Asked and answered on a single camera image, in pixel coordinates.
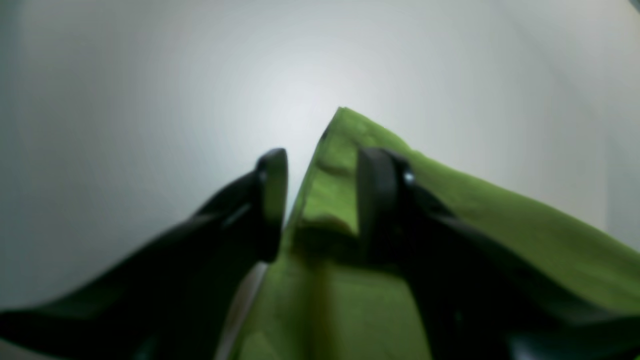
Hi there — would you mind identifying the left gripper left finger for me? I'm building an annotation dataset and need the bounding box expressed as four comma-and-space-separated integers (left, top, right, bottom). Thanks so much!
1, 148, 288, 360

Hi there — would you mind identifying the green T-shirt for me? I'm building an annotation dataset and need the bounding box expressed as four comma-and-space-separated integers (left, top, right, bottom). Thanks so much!
228, 107, 639, 360

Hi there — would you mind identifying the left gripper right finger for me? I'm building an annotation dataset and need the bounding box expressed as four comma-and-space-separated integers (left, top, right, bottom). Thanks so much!
356, 147, 639, 360

